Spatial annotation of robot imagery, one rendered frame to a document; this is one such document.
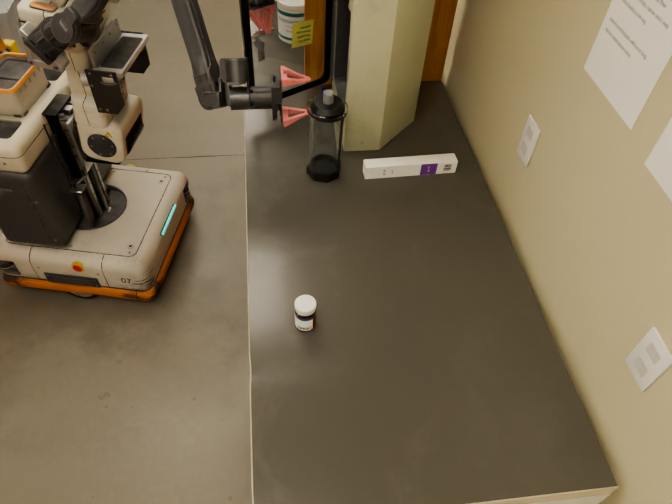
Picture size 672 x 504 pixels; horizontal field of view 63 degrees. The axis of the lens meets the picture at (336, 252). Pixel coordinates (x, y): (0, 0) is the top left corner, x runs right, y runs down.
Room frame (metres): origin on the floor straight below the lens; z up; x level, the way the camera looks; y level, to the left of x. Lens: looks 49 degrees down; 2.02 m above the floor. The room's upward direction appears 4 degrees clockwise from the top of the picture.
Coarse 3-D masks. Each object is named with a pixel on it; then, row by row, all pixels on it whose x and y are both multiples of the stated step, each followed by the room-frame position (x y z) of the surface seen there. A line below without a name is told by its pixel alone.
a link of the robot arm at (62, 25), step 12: (84, 0) 1.41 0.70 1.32; (96, 0) 1.40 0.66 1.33; (108, 0) 1.43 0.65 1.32; (60, 12) 1.41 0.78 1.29; (72, 12) 1.39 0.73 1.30; (84, 12) 1.40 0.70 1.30; (96, 12) 1.41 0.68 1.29; (60, 24) 1.39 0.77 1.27; (72, 24) 1.38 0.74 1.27; (96, 24) 1.45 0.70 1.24; (60, 36) 1.38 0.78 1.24; (72, 36) 1.37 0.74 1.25; (96, 36) 1.44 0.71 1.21
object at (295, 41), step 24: (264, 0) 1.49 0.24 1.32; (288, 0) 1.54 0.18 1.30; (312, 0) 1.59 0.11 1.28; (264, 24) 1.49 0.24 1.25; (288, 24) 1.54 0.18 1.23; (312, 24) 1.59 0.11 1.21; (288, 48) 1.54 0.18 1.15; (312, 48) 1.59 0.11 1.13; (264, 72) 1.48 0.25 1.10; (312, 72) 1.59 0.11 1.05
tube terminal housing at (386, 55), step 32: (352, 0) 1.35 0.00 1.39; (384, 0) 1.35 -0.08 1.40; (416, 0) 1.43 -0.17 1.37; (352, 32) 1.34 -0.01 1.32; (384, 32) 1.35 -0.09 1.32; (416, 32) 1.45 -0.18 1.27; (352, 64) 1.34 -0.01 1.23; (384, 64) 1.35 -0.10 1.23; (416, 64) 1.48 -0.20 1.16; (352, 96) 1.34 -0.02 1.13; (384, 96) 1.35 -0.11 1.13; (416, 96) 1.51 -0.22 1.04; (352, 128) 1.34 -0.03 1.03; (384, 128) 1.37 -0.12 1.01
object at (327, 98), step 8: (320, 96) 1.26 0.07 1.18; (328, 96) 1.22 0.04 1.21; (336, 96) 1.26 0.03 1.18; (312, 104) 1.23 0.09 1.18; (320, 104) 1.22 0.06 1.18; (328, 104) 1.22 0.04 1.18; (336, 104) 1.23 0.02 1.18; (344, 104) 1.25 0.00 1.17; (320, 112) 1.20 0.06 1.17; (328, 112) 1.20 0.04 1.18; (336, 112) 1.20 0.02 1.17
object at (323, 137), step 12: (312, 120) 1.21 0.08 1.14; (312, 132) 1.21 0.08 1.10; (324, 132) 1.19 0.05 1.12; (336, 132) 1.20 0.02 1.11; (312, 144) 1.21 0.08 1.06; (324, 144) 1.19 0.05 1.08; (336, 144) 1.20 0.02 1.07; (312, 156) 1.20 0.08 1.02; (324, 156) 1.19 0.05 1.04; (336, 156) 1.21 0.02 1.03; (312, 168) 1.20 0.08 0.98; (324, 168) 1.19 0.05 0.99; (336, 168) 1.21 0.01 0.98
